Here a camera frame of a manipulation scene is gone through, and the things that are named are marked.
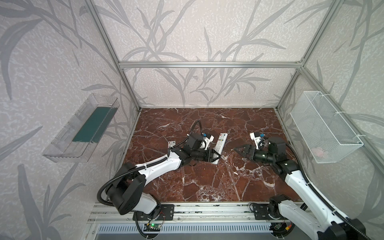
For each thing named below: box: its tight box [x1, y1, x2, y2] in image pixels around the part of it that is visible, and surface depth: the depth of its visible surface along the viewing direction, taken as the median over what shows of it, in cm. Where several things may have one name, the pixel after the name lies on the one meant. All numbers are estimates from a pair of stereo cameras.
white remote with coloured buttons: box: [211, 133, 228, 165], surface depth 83 cm
